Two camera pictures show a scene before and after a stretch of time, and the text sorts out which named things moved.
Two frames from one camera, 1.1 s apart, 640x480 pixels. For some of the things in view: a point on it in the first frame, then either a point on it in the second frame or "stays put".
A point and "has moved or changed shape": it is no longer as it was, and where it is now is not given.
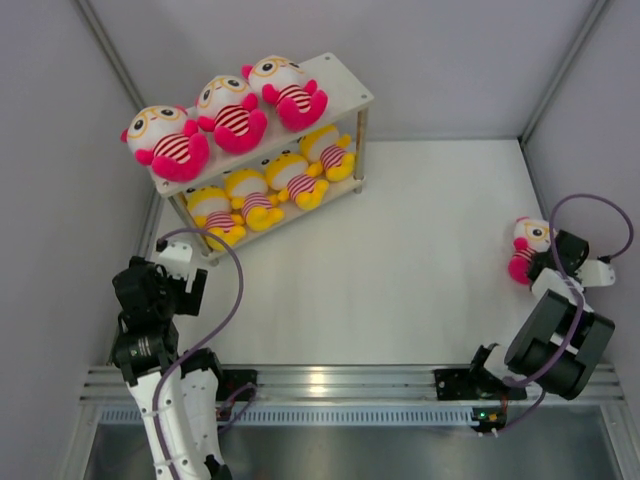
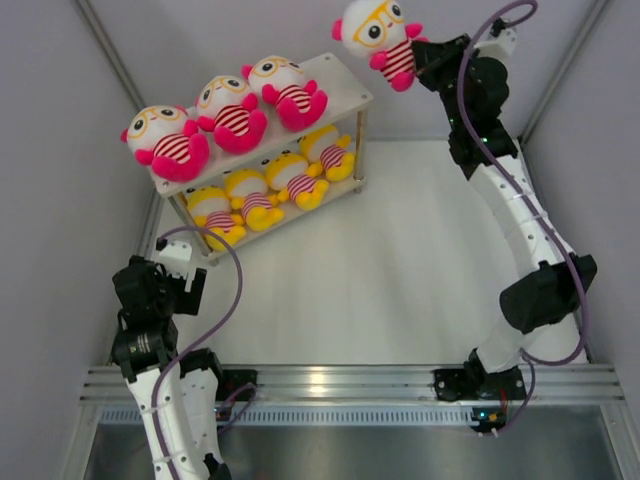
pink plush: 228,105 stays put
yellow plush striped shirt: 246,189 stays put
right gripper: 538,257 to 431,58
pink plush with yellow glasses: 300,105 stays put
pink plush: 530,236 has moved or changed shape
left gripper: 187,303 stays put
